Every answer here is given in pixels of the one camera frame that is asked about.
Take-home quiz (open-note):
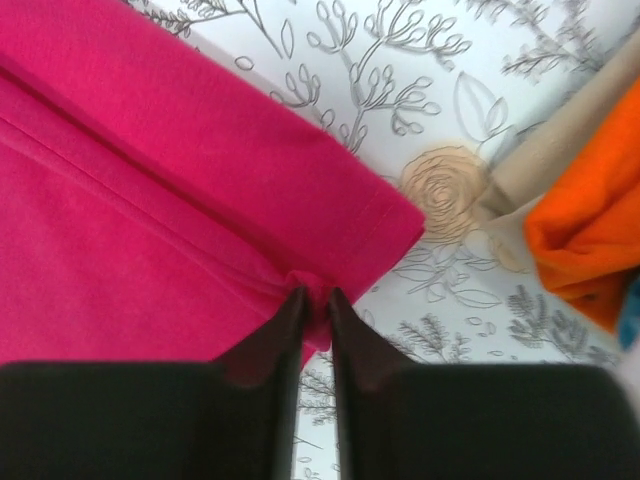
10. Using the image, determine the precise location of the magenta t shirt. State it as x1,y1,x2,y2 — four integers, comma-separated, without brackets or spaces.
1,1,424,362

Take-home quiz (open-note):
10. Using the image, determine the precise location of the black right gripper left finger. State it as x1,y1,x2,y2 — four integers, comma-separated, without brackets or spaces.
1,288,306,479

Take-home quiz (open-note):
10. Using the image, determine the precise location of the beige folded t shirt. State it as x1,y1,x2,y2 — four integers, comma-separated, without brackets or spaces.
477,44,640,221

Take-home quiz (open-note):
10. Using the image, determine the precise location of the floral table mat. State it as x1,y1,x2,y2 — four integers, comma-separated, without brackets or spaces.
119,0,640,480

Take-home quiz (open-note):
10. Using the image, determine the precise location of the orange folded t shirt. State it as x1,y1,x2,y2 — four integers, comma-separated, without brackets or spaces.
524,85,639,331

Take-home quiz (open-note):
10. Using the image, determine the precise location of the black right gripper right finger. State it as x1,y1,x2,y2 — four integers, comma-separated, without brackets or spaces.
328,290,639,479

